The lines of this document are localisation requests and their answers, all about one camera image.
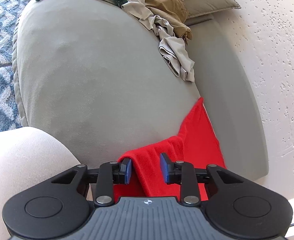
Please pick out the person's leg in beige trousers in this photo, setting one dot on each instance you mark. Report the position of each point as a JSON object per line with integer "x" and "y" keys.
{"x": 24, "y": 167}

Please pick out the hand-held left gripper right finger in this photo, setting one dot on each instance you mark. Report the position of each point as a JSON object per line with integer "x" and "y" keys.
{"x": 165, "y": 168}

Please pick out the grey sofa back cushion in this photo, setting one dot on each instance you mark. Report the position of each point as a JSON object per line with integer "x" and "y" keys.
{"x": 232, "y": 105}

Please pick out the beige crumpled garment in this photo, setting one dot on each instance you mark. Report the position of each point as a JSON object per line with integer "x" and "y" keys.
{"x": 177, "y": 57}

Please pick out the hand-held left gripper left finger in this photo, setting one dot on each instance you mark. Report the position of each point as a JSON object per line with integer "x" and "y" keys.
{"x": 128, "y": 171}

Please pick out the light green throw pillow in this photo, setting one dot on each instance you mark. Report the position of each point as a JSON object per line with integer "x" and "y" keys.
{"x": 212, "y": 2}

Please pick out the tan crumpled garment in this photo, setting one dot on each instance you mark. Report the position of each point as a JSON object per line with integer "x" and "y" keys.
{"x": 167, "y": 7}

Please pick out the red shirt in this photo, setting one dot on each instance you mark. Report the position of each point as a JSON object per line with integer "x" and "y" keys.
{"x": 197, "y": 140}

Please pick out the grey sofa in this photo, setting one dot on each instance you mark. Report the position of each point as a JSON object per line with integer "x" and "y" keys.
{"x": 99, "y": 80}

